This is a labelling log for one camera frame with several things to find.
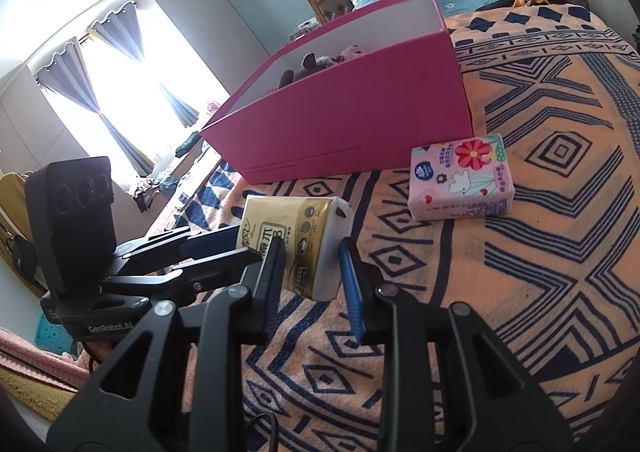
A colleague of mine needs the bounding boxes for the yellow tissue pack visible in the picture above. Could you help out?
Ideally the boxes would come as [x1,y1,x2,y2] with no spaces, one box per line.
[236,196,355,302]

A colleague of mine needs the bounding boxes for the teal plastic basket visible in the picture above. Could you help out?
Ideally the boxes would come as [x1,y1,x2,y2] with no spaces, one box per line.
[34,314,77,356]

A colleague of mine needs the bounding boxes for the pink cardboard box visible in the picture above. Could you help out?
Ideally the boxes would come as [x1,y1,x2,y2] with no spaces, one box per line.
[201,0,473,184]

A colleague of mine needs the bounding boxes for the grey window curtain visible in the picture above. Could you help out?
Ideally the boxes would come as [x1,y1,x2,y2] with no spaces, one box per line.
[86,1,202,130]

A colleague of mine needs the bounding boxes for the pink knitted plush toy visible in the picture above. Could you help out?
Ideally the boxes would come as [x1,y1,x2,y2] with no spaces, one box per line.
[333,45,364,63]

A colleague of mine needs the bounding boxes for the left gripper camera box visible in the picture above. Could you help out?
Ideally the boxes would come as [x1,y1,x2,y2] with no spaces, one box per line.
[25,156,116,300]

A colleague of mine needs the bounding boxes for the pink sweater left forearm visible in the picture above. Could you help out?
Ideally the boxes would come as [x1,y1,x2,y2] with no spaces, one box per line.
[1,328,90,388]

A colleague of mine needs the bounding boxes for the brown white plush dog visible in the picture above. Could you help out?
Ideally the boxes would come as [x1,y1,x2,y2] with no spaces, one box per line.
[279,53,335,89]

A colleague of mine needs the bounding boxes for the pink tissue pack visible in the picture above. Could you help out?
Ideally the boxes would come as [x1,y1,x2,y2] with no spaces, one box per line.
[408,134,514,222]

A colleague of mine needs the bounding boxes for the orange navy patterned blanket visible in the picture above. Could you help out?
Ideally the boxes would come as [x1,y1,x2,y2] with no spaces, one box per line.
[153,4,639,444]

